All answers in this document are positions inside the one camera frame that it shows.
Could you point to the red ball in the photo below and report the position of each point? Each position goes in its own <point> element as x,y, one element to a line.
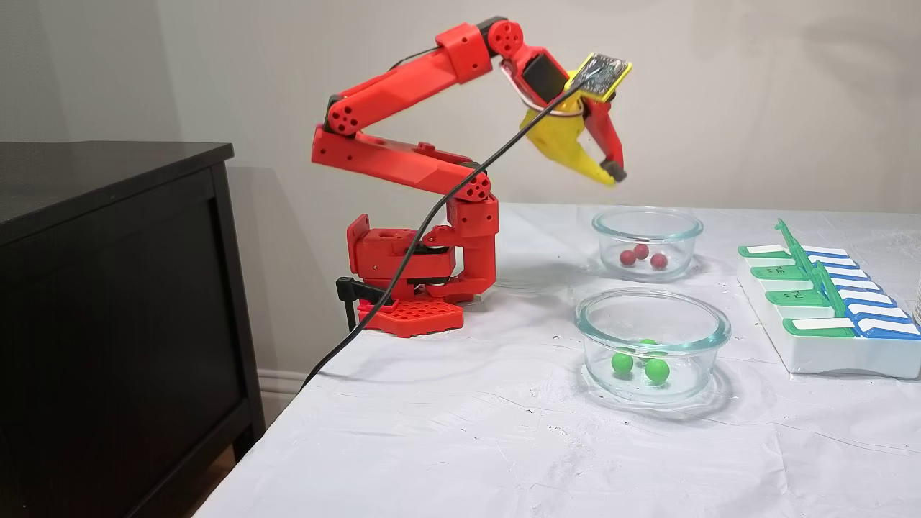
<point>659,261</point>
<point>627,257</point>
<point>641,251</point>

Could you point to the white weekly pill organizer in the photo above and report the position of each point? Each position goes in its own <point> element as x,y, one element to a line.
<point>820,352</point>

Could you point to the white baseboard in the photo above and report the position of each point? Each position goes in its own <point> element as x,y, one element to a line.
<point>284,381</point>

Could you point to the clear glass bowl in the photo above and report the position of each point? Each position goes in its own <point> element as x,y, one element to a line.
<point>647,224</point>
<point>651,316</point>

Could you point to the black wooden cabinet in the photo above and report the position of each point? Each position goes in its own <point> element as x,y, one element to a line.
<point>108,288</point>

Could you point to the black table clamp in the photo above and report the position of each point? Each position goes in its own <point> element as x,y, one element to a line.
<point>360,291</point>

